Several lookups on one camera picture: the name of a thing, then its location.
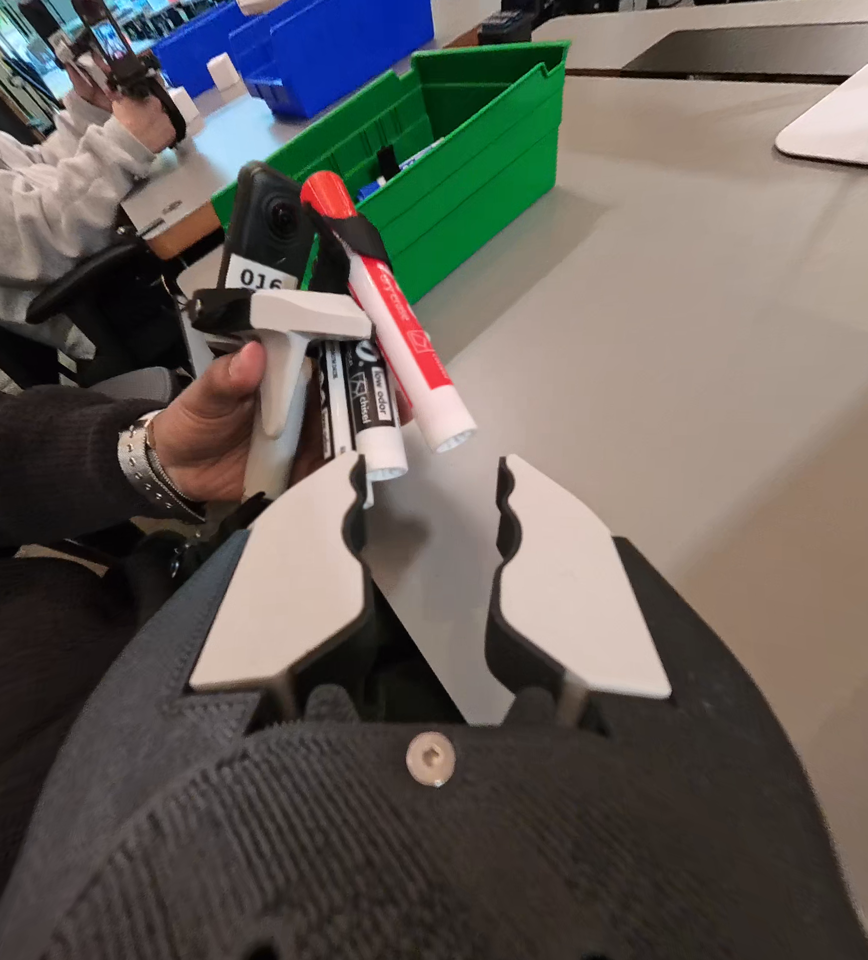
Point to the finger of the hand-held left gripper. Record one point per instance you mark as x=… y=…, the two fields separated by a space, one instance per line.
x=306 y=313

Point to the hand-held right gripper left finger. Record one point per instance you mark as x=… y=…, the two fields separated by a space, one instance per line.
x=284 y=592

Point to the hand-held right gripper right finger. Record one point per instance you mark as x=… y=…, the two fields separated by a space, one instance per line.
x=584 y=600

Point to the red dry erase marker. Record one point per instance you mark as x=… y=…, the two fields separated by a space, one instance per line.
x=404 y=337

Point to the green plastic bin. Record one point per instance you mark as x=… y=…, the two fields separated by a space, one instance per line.
x=479 y=165

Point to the person's left hand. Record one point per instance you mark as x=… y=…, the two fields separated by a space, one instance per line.
x=209 y=435

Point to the wooden edged table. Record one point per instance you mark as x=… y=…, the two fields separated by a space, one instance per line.
x=179 y=187

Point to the small white block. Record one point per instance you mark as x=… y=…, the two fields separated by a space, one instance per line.
x=186 y=111
x=225 y=73

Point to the blue plastic bin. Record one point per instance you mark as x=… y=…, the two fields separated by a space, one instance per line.
x=351 y=52
x=194 y=52

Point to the black office chair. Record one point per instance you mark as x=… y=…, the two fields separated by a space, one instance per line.
x=104 y=300

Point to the black knit sweater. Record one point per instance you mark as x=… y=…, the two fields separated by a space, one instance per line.
x=29 y=712

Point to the grey flat pad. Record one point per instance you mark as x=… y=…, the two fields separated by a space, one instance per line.
x=741 y=49

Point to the white board with black edge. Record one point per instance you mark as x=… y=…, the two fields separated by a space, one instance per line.
x=853 y=120

